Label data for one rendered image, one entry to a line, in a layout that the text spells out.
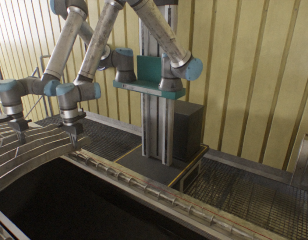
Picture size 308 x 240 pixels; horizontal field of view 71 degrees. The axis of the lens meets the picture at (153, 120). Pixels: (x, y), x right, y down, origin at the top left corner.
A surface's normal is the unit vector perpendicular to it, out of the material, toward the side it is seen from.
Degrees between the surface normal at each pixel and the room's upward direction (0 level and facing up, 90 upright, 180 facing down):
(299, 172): 84
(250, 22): 90
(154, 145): 90
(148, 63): 90
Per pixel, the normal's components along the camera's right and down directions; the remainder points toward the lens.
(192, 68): 0.60, 0.38
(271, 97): -0.56, 0.33
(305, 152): -0.52, -0.03
